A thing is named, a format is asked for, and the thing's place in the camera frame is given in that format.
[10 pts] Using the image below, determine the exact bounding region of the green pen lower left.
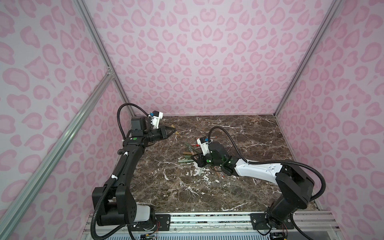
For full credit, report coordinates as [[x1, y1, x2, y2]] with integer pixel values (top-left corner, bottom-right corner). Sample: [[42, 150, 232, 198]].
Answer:
[[178, 159, 194, 163]]

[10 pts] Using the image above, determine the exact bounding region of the green pen upper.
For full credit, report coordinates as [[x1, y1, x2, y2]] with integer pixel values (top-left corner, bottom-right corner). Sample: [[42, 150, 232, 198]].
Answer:
[[185, 143, 197, 154]]

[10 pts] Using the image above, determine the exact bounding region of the diagonal aluminium frame bar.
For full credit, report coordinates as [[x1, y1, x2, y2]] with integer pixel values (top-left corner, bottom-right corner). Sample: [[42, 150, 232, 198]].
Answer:
[[1, 73, 114, 240]]

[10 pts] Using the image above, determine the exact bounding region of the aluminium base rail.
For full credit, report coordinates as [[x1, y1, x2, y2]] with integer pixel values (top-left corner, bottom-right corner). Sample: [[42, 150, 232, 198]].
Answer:
[[80, 210, 343, 240]]

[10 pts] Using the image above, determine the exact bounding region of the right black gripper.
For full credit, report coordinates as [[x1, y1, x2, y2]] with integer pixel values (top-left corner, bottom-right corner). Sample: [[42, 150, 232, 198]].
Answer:
[[189, 150, 223, 168]]

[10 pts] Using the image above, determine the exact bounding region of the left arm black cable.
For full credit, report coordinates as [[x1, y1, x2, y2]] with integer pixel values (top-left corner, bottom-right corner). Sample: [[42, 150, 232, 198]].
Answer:
[[89, 102, 149, 240]]

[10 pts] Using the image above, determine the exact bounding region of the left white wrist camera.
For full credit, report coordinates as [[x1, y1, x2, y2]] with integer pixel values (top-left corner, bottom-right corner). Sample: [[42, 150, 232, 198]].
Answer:
[[149, 111, 163, 129]]

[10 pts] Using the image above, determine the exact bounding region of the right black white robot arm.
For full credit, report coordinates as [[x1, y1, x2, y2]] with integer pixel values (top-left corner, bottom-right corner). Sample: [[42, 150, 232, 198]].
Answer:
[[191, 142, 315, 229]]

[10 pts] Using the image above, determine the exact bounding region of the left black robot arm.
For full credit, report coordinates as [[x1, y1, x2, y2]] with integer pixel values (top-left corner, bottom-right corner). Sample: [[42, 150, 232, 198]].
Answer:
[[90, 111, 176, 239]]

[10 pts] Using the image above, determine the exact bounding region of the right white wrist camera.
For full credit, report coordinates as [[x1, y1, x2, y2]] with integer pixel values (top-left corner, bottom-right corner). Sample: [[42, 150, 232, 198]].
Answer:
[[197, 137, 210, 156]]

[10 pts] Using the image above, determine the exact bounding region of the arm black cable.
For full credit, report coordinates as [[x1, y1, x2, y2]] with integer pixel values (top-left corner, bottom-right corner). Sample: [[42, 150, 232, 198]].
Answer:
[[89, 102, 149, 240], [207, 125, 327, 202]]

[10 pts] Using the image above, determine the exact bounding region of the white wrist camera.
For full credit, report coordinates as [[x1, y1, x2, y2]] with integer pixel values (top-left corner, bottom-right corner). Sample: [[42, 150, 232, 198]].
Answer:
[[197, 137, 210, 156], [149, 111, 163, 129]]

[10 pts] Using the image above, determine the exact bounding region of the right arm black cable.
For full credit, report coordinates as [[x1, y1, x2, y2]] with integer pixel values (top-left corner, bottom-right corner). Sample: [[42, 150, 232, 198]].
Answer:
[[207, 125, 327, 202]]

